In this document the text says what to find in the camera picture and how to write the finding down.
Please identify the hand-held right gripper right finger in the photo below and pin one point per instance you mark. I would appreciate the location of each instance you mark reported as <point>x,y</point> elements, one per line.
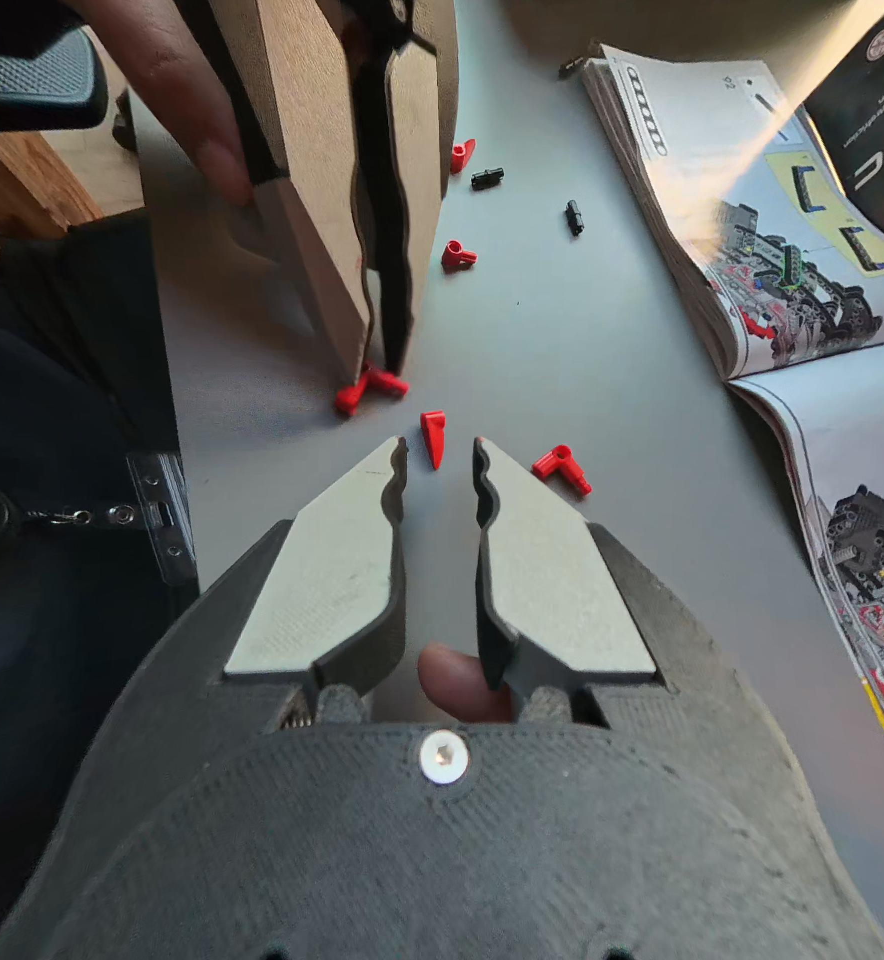
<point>562,592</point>

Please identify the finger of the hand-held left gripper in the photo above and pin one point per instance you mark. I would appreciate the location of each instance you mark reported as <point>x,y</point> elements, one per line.
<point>307,112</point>
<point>415,150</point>

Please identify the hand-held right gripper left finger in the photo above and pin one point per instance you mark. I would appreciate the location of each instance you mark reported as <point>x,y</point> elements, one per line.
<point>322,592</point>

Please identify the red lego claw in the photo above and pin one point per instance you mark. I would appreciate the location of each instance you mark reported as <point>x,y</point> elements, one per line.
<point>459,157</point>

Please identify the small red lego pin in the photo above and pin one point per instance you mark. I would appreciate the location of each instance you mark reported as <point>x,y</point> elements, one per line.
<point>583,487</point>

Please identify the red lego pin connector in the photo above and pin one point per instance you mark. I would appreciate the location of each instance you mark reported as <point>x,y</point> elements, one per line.
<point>453,255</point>

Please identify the red lego short connector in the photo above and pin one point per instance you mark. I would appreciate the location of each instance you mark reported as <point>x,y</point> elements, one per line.
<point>550,461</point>

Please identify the red lego claw assembly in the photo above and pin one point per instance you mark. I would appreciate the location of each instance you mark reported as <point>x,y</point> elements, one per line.
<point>433,435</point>

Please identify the red lego axle connector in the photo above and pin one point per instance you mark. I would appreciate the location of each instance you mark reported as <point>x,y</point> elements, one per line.
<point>352,397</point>

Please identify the long black lego pin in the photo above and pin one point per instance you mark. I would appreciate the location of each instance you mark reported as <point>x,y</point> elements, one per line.
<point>571,69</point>

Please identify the lego instruction booklet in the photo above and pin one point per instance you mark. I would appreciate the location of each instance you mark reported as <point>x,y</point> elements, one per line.
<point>712,135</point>

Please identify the black lego set box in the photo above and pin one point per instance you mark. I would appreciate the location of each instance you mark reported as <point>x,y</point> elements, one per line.
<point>877,112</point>

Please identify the person's left hand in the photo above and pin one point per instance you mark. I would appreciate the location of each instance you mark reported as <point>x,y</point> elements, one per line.
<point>171,67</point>

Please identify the person's right hand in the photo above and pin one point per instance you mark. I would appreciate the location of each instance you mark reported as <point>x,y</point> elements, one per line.
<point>453,686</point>

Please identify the clear badge holder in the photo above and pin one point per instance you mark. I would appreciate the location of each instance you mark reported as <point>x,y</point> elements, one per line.
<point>164,517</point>

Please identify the black office chair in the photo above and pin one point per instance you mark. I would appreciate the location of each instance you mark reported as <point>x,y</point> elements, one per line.
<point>29,82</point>

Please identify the person's dark navy clothing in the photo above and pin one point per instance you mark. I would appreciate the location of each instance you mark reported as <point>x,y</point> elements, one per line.
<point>36,675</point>

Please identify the wooden post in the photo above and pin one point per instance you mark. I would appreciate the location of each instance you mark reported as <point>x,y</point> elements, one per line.
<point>21,180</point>

